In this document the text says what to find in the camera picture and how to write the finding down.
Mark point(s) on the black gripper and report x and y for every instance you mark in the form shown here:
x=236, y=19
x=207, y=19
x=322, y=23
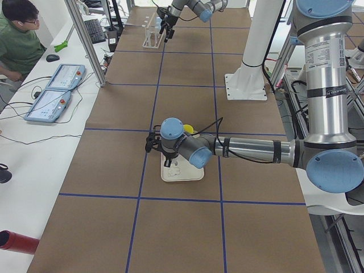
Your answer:
x=169, y=154
x=172, y=20

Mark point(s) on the light blue plastic cup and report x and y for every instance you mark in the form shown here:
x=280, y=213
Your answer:
x=158, y=21

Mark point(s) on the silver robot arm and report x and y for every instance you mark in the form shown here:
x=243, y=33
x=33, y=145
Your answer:
x=203, y=11
x=328, y=152

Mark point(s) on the yellow plastic cup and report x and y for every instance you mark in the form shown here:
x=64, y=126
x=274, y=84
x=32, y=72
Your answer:
x=188, y=128

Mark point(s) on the cream plastic serving tray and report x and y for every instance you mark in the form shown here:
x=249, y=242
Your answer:
x=180, y=170

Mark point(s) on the black computer keyboard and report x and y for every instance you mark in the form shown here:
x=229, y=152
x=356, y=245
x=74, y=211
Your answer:
x=95, y=31

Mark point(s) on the green plastic clamp tool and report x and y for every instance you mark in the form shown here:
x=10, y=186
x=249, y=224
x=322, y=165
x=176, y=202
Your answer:
x=59, y=47

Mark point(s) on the upper teach pendant tablet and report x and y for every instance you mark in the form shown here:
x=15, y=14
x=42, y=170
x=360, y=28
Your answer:
x=66, y=77

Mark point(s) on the teach pendant tablet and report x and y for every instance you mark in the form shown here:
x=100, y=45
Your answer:
x=49, y=106
x=66, y=77

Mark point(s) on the black computer mouse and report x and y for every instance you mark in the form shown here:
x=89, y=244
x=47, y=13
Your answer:
x=52, y=58

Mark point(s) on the lower teach pendant tablet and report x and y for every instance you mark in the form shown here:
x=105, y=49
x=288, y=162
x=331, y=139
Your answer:
x=49, y=106

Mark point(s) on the person in green shirt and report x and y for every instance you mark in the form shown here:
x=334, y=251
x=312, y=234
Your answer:
x=21, y=48

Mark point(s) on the white plastic chair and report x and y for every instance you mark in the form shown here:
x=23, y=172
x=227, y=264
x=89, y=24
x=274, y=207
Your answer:
x=322, y=203

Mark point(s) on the red cylindrical bottle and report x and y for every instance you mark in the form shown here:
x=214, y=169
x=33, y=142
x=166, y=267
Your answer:
x=19, y=243

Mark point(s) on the white wire cup rack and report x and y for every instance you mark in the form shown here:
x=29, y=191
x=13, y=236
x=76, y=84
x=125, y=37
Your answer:
x=151, y=31

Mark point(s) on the aluminium frame pillar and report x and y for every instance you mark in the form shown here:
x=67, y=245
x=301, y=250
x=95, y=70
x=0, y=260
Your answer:
x=78, y=22

